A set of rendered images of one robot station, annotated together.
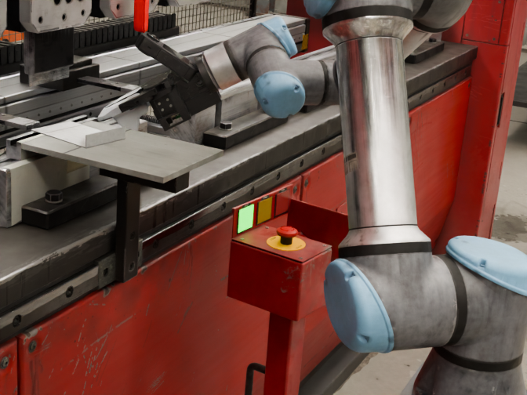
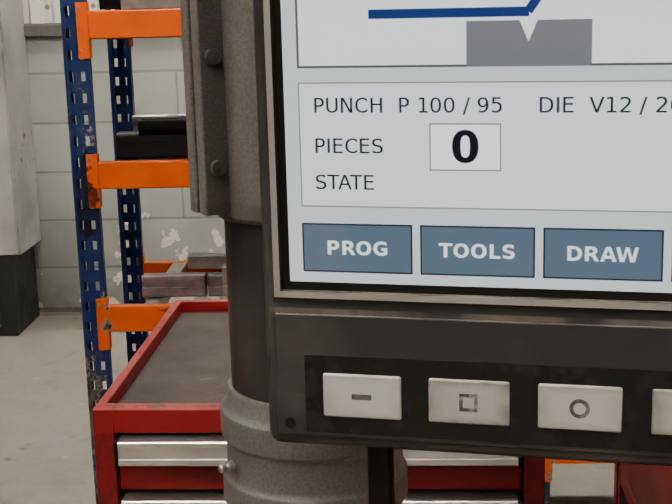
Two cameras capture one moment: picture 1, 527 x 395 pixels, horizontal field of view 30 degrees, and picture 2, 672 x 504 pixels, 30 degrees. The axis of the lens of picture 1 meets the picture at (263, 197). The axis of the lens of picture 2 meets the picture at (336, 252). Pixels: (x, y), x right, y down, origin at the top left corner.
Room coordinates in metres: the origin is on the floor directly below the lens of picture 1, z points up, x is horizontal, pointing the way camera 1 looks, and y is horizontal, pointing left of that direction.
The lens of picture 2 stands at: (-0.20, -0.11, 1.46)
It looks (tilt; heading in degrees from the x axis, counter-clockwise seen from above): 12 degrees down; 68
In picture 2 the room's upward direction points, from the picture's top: 2 degrees counter-clockwise
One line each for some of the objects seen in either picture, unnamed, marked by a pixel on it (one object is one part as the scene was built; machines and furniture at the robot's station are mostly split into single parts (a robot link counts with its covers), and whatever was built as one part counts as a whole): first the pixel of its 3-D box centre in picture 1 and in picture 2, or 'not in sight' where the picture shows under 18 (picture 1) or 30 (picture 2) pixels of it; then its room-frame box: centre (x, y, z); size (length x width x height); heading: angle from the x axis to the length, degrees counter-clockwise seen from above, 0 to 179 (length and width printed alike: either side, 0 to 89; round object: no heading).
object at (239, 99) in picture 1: (341, 63); not in sight; (2.70, -0.19, 0.92); 1.67 x 0.06 x 0.10; 154
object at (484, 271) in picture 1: (481, 294); not in sight; (1.16, -0.29, 0.94); 0.13 x 0.12 x 0.14; 109
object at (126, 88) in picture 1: (90, 76); not in sight; (1.92, 0.36, 1.01); 0.26 x 0.12 x 0.05; 64
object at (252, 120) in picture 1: (247, 126); not in sight; (2.08, 0.05, 0.89); 0.30 x 0.05 x 0.03; 154
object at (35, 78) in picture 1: (49, 52); not in sight; (1.56, 0.36, 1.13); 0.10 x 0.02 x 0.10; 154
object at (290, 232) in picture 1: (286, 237); not in sight; (1.68, -0.05, 0.79); 0.04 x 0.04 x 0.04
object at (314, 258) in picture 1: (293, 249); not in sight; (1.73, -0.07, 0.75); 0.20 x 0.16 x 0.18; 147
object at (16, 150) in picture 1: (53, 136); not in sight; (1.57, 0.36, 0.98); 0.20 x 0.03 x 0.03; 154
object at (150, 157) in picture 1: (124, 149); not in sight; (1.49, 0.23, 1.00); 0.26 x 0.18 x 0.01; 64
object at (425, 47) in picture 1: (422, 51); not in sight; (3.16, -0.47, 0.89); 0.30 x 0.05 x 0.03; 154
